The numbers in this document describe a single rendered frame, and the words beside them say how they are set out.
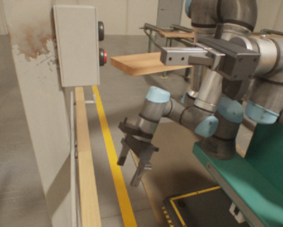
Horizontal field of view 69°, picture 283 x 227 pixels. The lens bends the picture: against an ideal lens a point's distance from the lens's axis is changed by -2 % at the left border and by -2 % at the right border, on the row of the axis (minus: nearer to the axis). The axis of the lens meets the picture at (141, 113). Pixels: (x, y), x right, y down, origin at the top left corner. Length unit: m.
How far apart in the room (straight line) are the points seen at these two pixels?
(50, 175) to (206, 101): 0.49
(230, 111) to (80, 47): 0.66
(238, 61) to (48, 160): 0.37
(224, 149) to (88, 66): 0.73
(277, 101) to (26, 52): 0.50
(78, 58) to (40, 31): 0.06
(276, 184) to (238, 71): 0.62
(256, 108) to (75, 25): 0.42
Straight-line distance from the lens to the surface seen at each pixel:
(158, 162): 1.92
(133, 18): 8.96
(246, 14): 0.72
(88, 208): 0.33
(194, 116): 0.71
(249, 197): 0.85
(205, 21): 0.79
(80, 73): 0.33
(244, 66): 0.40
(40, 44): 0.33
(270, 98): 0.54
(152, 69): 1.29
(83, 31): 0.32
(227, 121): 0.88
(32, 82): 0.35
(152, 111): 0.69
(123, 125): 0.69
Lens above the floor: 1.27
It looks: 28 degrees down
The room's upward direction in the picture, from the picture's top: 4 degrees clockwise
